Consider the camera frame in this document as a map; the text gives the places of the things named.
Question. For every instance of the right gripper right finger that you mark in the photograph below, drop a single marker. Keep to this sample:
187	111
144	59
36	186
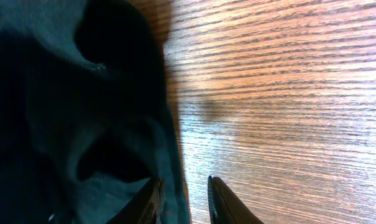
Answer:
225	207

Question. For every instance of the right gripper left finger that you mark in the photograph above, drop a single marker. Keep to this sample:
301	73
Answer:
145	208

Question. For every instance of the black shorts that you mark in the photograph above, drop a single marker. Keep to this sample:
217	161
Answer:
84	117

